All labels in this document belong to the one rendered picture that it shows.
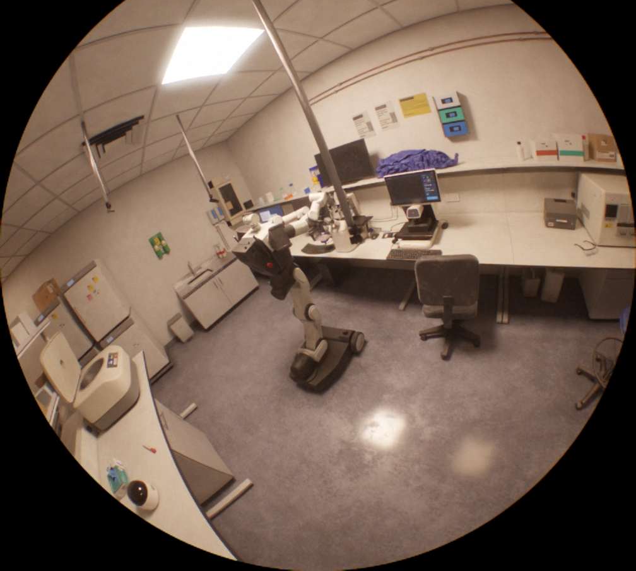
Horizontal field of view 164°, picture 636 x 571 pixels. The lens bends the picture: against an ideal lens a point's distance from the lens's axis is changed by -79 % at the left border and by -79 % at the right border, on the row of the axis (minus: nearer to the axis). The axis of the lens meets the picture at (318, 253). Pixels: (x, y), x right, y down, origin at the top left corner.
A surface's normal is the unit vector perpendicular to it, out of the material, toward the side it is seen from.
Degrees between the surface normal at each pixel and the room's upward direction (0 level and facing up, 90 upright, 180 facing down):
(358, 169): 86
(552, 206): 45
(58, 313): 90
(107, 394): 90
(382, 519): 0
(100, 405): 90
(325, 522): 0
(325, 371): 0
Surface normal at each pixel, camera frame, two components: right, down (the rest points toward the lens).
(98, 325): 0.72, 0.02
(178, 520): -0.36, -0.85
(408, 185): -0.58, 0.57
